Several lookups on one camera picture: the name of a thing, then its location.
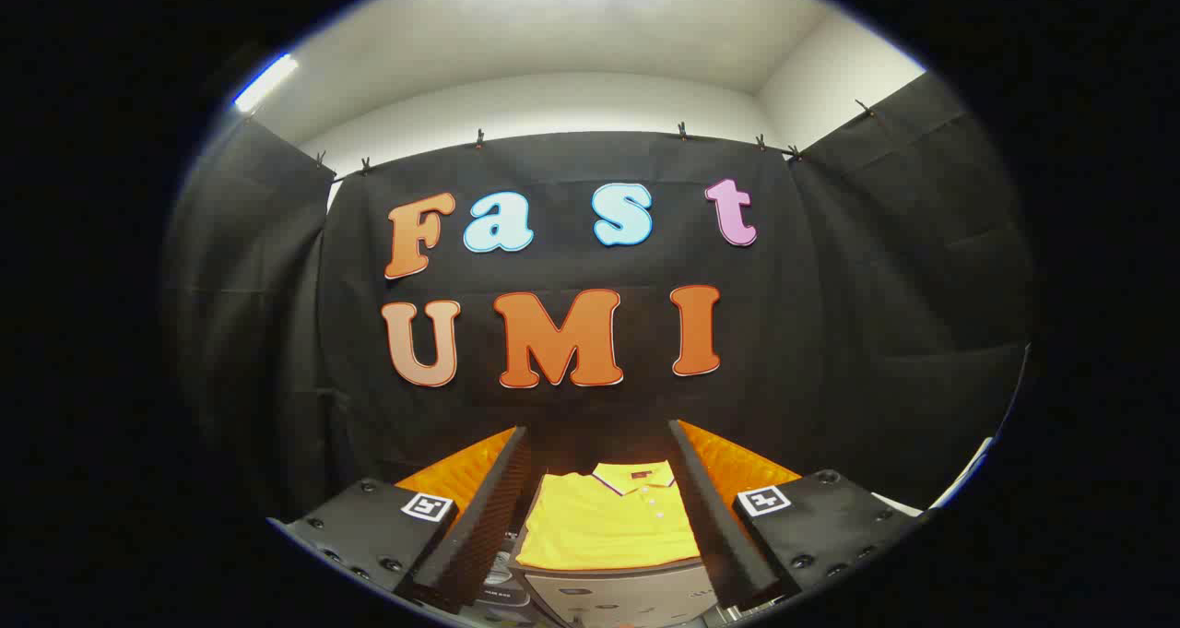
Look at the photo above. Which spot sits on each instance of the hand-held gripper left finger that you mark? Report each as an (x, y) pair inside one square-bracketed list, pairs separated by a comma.
[(479, 527)]

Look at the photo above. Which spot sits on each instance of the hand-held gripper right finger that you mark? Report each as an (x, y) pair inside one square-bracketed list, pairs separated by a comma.
[(710, 527)]

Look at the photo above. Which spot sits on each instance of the yellow polo shirt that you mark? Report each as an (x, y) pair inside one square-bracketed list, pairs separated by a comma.
[(599, 527)]

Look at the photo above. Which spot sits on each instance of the grey cabinet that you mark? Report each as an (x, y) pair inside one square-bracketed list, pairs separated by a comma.
[(608, 596)]

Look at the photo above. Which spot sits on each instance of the white board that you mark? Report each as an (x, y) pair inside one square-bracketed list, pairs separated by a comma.
[(902, 506)]

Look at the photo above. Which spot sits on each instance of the black backdrop cloth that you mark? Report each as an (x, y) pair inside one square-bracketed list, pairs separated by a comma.
[(830, 333)]

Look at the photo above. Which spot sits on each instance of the row of black cloth clips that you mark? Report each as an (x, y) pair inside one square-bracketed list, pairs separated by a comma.
[(479, 139)]

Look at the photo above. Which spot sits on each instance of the ceiling strip light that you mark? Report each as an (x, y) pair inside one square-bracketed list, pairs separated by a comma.
[(265, 82)]

